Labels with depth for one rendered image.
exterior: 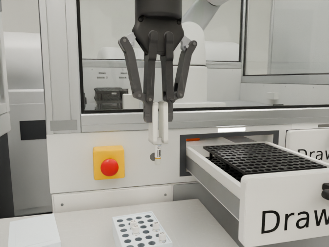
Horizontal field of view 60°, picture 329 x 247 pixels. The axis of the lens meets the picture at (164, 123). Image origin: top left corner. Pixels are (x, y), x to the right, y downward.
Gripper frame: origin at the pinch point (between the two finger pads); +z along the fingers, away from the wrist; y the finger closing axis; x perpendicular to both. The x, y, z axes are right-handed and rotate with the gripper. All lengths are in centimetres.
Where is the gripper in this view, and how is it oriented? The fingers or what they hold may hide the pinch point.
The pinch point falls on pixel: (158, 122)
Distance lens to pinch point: 48.2
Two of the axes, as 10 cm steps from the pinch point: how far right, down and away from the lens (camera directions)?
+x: 3.2, 1.5, -9.4
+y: -9.5, 0.4, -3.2
